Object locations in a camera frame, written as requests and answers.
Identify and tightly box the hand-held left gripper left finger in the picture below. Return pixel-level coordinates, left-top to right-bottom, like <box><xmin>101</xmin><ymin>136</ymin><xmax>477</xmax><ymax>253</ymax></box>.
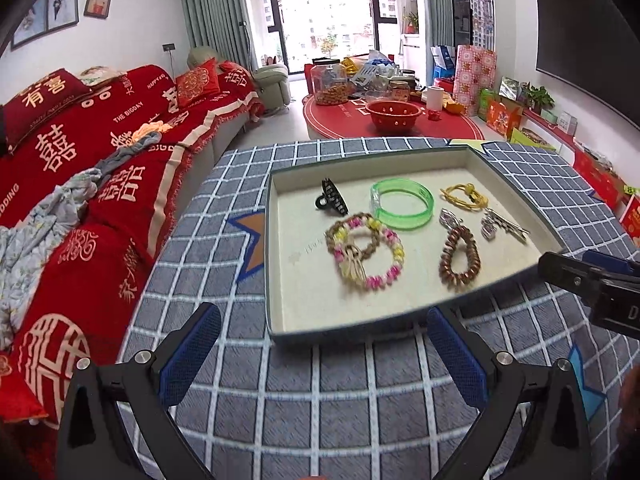
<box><xmin>55</xmin><ymin>302</ymin><xmax>222</xmax><ymax>480</ymax></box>

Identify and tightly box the black hair claw clip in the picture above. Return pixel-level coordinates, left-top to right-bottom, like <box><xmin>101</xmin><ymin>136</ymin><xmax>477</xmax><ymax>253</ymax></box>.
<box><xmin>314</xmin><ymin>177</ymin><xmax>350</xmax><ymax>217</ymax></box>

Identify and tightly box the grey framed wall photo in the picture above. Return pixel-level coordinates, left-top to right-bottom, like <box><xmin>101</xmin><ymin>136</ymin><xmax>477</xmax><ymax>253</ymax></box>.
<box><xmin>47</xmin><ymin>0</ymin><xmax>80</xmax><ymax>31</ymax></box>

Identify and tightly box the yellow cord bracelet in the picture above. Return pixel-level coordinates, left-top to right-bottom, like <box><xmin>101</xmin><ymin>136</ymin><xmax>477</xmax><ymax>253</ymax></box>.
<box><xmin>439</xmin><ymin>182</ymin><xmax>490</xmax><ymax>211</ymax></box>

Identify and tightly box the small wooden bead bracelet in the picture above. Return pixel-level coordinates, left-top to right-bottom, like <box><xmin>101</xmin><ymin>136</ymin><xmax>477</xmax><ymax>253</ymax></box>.
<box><xmin>326</xmin><ymin>217</ymin><xmax>381</xmax><ymax>266</ymax></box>

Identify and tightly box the clear plastic jar of nuts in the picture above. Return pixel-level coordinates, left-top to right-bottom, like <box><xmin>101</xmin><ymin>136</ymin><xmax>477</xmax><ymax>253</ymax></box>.
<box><xmin>310</xmin><ymin>57</ymin><xmax>354</xmax><ymax>107</ymax></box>

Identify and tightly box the red printed sofa cover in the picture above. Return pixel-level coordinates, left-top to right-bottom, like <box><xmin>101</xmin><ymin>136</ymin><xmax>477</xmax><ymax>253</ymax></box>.
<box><xmin>0</xmin><ymin>60</ymin><xmax>267</xmax><ymax>480</ymax></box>

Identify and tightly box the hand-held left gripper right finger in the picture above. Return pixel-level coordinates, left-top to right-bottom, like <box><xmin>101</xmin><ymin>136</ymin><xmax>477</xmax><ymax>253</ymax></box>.
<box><xmin>426</xmin><ymin>306</ymin><xmax>594</xmax><ymax>480</ymax></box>

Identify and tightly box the light patterned pillow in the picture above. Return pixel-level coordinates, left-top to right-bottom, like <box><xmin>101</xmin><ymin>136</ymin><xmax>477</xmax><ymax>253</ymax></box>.
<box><xmin>79</xmin><ymin>65</ymin><xmax>124</xmax><ymax>87</ymax></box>

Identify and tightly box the green-grey curtain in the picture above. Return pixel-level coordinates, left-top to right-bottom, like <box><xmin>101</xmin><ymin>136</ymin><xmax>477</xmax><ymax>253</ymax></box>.
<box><xmin>177</xmin><ymin>0</ymin><xmax>254</xmax><ymax>69</ymax></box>

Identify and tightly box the blue paper bag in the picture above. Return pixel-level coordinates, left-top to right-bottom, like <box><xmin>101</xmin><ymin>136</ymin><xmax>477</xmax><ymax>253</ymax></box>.
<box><xmin>430</xmin><ymin>44</ymin><xmax>457</xmax><ymax>71</ymax></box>

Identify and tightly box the green translucent bangle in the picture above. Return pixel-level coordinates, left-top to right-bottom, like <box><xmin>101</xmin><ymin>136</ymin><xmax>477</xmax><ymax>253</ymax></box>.
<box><xmin>370</xmin><ymin>177</ymin><xmax>435</xmax><ymax>231</ymax></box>

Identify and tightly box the red gift box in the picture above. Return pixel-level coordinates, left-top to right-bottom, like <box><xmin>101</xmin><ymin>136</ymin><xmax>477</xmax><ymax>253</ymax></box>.
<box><xmin>572</xmin><ymin>149</ymin><xmax>627</xmax><ymax>207</ymax></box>

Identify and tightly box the grey garment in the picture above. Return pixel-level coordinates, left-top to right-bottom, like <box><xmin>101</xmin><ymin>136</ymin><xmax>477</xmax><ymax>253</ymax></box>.
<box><xmin>97</xmin><ymin>132</ymin><xmax>164</xmax><ymax>172</ymax></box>

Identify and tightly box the red colander bowl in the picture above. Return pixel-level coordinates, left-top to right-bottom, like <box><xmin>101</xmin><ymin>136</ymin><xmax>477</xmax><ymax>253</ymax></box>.
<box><xmin>364</xmin><ymin>99</ymin><xmax>422</xmax><ymax>134</ymax></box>

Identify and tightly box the large framed wall photo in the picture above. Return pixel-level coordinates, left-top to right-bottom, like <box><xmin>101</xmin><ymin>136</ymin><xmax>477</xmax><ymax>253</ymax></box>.
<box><xmin>10</xmin><ymin>0</ymin><xmax>49</xmax><ymax>51</ymax></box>

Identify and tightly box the silver star hair clip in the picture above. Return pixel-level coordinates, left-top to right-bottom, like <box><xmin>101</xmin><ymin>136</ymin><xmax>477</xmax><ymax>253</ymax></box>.
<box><xmin>480</xmin><ymin>208</ymin><xmax>531</xmax><ymax>245</ymax></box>

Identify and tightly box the red patterned gift bag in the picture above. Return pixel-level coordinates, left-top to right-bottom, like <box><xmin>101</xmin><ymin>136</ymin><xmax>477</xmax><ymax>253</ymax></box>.
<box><xmin>453</xmin><ymin>43</ymin><xmax>497</xmax><ymax>117</ymax></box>

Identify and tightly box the beige armchair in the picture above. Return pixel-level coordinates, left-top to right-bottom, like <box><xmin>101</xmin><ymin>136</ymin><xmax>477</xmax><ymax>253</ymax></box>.
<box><xmin>187</xmin><ymin>45</ymin><xmax>291</xmax><ymax>109</ymax></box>

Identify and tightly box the black wall television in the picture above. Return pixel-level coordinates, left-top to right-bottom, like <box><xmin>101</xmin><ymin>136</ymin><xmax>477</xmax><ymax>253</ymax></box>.
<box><xmin>533</xmin><ymin>0</ymin><xmax>640</xmax><ymax>132</ymax></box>

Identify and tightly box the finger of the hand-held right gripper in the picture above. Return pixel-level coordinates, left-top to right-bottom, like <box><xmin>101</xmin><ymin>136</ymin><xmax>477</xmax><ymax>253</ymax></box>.
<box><xmin>582</xmin><ymin>249</ymin><xmax>640</xmax><ymax>279</ymax></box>
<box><xmin>538</xmin><ymin>251</ymin><xmax>609</xmax><ymax>307</ymax></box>

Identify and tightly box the red round coffee table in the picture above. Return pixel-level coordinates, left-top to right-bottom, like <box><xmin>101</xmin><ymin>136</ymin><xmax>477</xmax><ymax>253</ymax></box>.
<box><xmin>302</xmin><ymin>92</ymin><xmax>486</xmax><ymax>142</ymax></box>

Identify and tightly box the peach cloth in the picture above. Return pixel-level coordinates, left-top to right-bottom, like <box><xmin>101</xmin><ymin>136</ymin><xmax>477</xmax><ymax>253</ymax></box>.
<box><xmin>132</xmin><ymin>122</ymin><xmax>171</xmax><ymax>144</ymax></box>

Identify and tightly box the light floral quilt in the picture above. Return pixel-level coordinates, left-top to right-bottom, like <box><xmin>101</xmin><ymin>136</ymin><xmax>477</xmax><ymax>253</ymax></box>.
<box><xmin>0</xmin><ymin>167</ymin><xmax>102</xmax><ymax>352</ymax></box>

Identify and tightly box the red lettered long cushion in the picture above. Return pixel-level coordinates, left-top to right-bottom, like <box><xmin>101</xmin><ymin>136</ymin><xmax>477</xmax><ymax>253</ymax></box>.
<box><xmin>2</xmin><ymin>68</ymin><xmax>92</xmax><ymax>154</ymax></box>

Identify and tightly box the green-edged cardboard tray box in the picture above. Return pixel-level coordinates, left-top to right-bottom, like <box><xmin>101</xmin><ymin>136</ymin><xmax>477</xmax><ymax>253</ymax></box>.
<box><xmin>264</xmin><ymin>141</ymin><xmax>569</xmax><ymax>347</ymax></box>

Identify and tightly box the silver heart pendant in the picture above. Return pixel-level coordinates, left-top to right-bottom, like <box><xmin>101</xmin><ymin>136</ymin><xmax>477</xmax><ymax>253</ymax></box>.
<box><xmin>438</xmin><ymin>208</ymin><xmax>466</xmax><ymax>234</ymax></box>

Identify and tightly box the orange gift box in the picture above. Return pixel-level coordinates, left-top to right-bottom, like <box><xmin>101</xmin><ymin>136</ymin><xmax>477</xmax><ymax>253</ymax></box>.
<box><xmin>484</xmin><ymin>98</ymin><xmax>524</xmax><ymax>136</ymax></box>

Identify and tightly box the potted green plant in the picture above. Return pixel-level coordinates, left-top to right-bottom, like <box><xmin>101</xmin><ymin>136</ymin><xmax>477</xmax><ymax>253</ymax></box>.
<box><xmin>519</xmin><ymin>82</ymin><xmax>555</xmax><ymax>114</ymax></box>

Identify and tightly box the pink yellow bead bracelet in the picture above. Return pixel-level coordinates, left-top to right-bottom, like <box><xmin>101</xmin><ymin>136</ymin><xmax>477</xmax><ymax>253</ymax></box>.
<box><xmin>325</xmin><ymin>212</ymin><xmax>405</xmax><ymax>292</ymax></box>

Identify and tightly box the brown glossy bead bracelet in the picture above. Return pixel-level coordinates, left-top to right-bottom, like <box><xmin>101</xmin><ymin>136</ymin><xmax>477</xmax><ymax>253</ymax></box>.
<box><xmin>438</xmin><ymin>225</ymin><xmax>482</xmax><ymax>291</ymax></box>

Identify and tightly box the red embroidered square cushion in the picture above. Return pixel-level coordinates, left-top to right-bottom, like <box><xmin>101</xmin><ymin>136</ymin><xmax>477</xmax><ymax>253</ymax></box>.
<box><xmin>174</xmin><ymin>58</ymin><xmax>222</xmax><ymax>109</ymax></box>

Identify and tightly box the blue-grey checkered cloth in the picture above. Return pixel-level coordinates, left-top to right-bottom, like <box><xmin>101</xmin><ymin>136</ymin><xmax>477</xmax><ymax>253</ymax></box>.
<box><xmin>115</xmin><ymin>137</ymin><xmax>640</xmax><ymax>480</ymax></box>

